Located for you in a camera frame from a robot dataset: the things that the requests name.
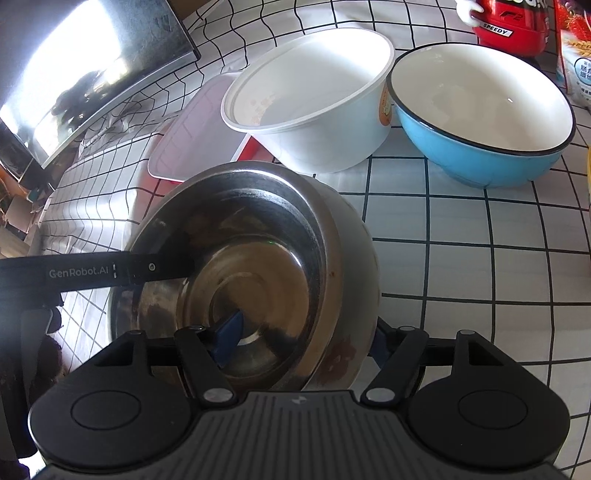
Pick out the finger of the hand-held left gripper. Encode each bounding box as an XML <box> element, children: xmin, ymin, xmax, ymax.
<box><xmin>115</xmin><ymin>255</ymin><xmax>197</xmax><ymax>287</ymax></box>

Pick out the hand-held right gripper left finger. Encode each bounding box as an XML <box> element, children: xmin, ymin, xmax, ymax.
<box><xmin>95</xmin><ymin>311</ymin><xmax>244</xmax><ymax>407</ymax></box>

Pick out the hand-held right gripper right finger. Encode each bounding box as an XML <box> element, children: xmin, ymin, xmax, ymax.
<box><xmin>360</xmin><ymin>316</ymin><xmax>504</xmax><ymax>406</ymax></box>

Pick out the stainless steel bowl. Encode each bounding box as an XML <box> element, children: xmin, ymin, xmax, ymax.
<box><xmin>107</xmin><ymin>162</ymin><xmax>382</xmax><ymax>398</ymax></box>

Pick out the blue plate with yellow rim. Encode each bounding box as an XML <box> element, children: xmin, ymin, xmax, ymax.
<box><xmin>387</xmin><ymin>44</ymin><xmax>577</xmax><ymax>188</ymax></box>

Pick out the white black-grid tablecloth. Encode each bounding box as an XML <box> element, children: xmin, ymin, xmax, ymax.
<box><xmin>37</xmin><ymin>0</ymin><xmax>591</xmax><ymax>480</ymax></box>

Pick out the red and white rectangular tray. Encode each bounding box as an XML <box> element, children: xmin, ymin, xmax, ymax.
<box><xmin>148</xmin><ymin>71</ymin><xmax>278</xmax><ymax>183</ymax></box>

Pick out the red robot figure toy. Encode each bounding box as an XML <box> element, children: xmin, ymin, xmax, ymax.
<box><xmin>455</xmin><ymin>0</ymin><xmax>552</xmax><ymax>58</ymax></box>

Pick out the red and white cereal bag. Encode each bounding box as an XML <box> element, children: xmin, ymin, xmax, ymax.
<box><xmin>554</xmin><ymin>0</ymin><xmax>591</xmax><ymax>109</ymax></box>

